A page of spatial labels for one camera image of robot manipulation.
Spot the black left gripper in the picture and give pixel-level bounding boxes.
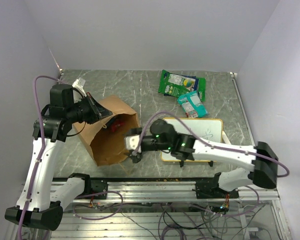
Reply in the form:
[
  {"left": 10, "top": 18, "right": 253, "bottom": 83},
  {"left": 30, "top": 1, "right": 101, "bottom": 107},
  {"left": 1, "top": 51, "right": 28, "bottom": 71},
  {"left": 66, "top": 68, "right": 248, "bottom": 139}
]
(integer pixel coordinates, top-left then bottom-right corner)
[{"left": 66, "top": 92, "right": 113, "bottom": 125}]

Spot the red snack packet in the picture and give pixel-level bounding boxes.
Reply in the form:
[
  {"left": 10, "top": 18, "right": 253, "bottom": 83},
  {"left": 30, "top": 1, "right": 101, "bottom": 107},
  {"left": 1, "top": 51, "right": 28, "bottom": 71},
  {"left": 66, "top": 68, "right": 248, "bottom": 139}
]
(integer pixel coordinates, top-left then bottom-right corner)
[{"left": 108, "top": 117, "right": 124, "bottom": 132}]

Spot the brown paper bag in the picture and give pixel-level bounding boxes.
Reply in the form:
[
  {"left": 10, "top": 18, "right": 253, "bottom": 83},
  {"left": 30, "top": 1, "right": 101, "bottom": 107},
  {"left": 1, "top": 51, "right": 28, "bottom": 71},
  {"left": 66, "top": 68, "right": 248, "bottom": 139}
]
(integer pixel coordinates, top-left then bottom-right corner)
[{"left": 73, "top": 95, "right": 140, "bottom": 167}]

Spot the green POES snack packet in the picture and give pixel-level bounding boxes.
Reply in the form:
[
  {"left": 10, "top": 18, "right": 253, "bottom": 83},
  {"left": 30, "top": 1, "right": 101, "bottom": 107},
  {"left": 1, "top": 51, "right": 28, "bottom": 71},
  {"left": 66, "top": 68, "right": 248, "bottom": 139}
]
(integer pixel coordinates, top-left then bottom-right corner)
[{"left": 177, "top": 91, "right": 208, "bottom": 119}]

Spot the yellow green snack packet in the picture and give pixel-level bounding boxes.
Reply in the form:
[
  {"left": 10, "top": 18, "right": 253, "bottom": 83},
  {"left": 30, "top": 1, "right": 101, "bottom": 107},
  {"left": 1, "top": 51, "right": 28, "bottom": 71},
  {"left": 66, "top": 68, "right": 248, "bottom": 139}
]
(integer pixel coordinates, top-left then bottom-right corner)
[{"left": 163, "top": 72, "right": 192, "bottom": 98}]

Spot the green Chiuba chips bag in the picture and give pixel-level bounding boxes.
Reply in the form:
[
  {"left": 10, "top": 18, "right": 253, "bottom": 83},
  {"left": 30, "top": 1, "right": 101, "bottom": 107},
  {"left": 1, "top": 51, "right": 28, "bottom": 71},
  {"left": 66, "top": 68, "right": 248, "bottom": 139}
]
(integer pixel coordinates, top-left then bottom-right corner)
[{"left": 158, "top": 70, "right": 206, "bottom": 101}]

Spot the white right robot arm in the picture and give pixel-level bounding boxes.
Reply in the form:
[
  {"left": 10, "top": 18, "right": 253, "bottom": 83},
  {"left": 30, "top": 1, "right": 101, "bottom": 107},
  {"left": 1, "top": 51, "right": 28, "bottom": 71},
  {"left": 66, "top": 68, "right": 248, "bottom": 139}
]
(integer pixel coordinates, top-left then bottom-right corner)
[{"left": 124, "top": 118, "right": 278, "bottom": 198}]

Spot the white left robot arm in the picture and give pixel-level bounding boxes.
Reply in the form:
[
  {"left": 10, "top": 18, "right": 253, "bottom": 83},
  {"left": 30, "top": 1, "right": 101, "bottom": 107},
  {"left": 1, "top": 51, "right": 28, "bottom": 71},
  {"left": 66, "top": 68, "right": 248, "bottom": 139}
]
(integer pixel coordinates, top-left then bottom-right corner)
[{"left": 4, "top": 82, "right": 112, "bottom": 231}]

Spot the white dry-erase board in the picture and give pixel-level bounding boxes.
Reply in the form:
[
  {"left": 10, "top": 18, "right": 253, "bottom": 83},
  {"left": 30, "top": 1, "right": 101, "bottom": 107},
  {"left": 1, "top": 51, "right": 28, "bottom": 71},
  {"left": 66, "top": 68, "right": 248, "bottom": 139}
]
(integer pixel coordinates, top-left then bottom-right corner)
[{"left": 160, "top": 117, "right": 224, "bottom": 163}]

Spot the white marker pen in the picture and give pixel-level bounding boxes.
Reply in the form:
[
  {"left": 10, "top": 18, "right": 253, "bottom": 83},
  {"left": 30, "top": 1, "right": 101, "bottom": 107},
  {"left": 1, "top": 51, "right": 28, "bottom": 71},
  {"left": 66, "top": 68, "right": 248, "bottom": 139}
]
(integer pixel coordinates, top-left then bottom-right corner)
[{"left": 222, "top": 131, "right": 231, "bottom": 145}]

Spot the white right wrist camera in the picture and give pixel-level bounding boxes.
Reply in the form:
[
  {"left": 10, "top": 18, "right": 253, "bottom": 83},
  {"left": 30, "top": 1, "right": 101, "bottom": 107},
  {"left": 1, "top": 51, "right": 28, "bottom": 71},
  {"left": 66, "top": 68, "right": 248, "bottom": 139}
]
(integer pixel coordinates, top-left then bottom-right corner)
[{"left": 123, "top": 127, "right": 142, "bottom": 151}]

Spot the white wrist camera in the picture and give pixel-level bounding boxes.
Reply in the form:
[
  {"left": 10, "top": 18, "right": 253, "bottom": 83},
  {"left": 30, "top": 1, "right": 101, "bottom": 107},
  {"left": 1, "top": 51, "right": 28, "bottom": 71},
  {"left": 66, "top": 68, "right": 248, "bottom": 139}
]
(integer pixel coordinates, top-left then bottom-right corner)
[
  {"left": 72, "top": 77, "right": 87, "bottom": 97},
  {"left": 123, "top": 127, "right": 142, "bottom": 151}
]

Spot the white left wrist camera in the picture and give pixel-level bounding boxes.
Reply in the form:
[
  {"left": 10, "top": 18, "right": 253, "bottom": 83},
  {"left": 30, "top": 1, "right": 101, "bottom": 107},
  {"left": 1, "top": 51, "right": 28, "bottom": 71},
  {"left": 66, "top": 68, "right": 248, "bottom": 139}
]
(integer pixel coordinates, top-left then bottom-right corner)
[{"left": 72, "top": 77, "right": 87, "bottom": 97}]

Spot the aluminium mounting rail frame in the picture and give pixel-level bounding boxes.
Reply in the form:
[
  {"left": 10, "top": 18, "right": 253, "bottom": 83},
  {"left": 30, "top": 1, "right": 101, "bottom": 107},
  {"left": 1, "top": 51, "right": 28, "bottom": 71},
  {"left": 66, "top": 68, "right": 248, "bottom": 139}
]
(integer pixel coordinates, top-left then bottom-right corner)
[{"left": 4, "top": 178, "right": 293, "bottom": 240}]

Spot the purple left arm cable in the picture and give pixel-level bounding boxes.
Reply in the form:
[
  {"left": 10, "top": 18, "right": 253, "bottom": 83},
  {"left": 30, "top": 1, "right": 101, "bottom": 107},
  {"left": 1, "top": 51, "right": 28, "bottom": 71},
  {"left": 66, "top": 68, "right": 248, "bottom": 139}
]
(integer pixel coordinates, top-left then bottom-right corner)
[{"left": 16, "top": 74, "right": 66, "bottom": 240}]

